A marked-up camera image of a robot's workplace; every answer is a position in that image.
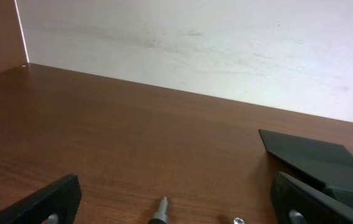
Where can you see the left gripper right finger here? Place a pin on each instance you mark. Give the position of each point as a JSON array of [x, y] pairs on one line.
[[296, 202]]

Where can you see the yellow black screwdriver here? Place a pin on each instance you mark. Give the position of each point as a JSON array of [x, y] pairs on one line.
[[160, 216]]

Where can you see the orange socket bit rail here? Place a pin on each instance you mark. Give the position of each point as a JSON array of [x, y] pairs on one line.
[[238, 220]]

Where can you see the black open gift box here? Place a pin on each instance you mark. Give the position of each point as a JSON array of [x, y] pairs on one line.
[[324, 166]]

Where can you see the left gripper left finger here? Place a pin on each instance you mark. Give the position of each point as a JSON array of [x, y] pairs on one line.
[[61, 198]]

